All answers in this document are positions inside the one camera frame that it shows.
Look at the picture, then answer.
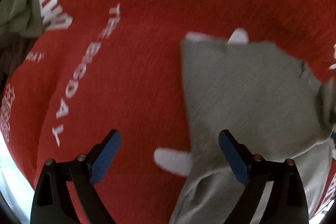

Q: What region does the grey knit sweater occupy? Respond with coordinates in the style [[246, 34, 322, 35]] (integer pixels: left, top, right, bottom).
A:
[[170, 40, 335, 223]]

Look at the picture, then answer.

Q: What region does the red printed bed blanket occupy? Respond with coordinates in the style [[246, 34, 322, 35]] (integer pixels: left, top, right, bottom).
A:
[[1, 0, 335, 223]]

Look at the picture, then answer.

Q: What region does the olive green garment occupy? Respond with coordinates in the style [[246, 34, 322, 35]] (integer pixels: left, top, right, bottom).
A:
[[1, 0, 46, 38]]

